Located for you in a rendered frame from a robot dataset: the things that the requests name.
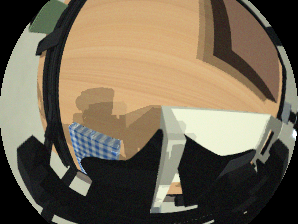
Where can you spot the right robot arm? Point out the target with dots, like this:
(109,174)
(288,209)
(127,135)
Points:
(292,119)

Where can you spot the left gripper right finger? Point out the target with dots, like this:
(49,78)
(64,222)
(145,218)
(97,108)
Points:
(200,169)

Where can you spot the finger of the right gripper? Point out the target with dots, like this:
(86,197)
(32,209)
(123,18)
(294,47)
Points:
(259,164)

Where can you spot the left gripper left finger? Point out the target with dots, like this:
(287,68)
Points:
(139,172)

